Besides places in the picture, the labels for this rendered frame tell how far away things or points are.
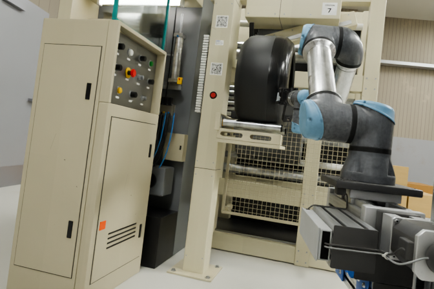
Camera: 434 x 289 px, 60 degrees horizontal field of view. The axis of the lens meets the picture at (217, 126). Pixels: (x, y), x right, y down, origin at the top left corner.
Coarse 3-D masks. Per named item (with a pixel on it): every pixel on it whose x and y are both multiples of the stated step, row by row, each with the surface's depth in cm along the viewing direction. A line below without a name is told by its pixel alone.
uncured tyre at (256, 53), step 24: (240, 48) 211; (264, 48) 202; (288, 48) 203; (240, 72) 201; (264, 72) 197; (288, 72) 199; (240, 96) 202; (264, 96) 198; (240, 120) 214; (264, 120) 207
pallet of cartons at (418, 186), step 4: (408, 184) 605; (412, 184) 605; (416, 184) 604; (420, 184) 615; (424, 184) 630; (416, 188) 604; (420, 188) 603; (424, 188) 603; (428, 188) 602; (432, 188) 601; (428, 192) 602; (432, 192) 601
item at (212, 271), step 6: (180, 264) 229; (210, 264) 235; (168, 270) 216; (174, 270) 216; (180, 270) 219; (210, 270) 225; (216, 270) 226; (186, 276) 212; (192, 276) 212; (198, 276) 213; (204, 276) 214; (210, 276) 215; (210, 282) 209
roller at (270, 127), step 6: (222, 120) 213; (228, 120) 212; (234, 120) 212; (228, 126) 213; (234, 126) 211; (240, 126) 210; (246, 126) 209; (252, 126) 208; (258, 126) 207; (264, 126) 206; (270, 126) 205; (276, 126) 205; (282, 126) 204
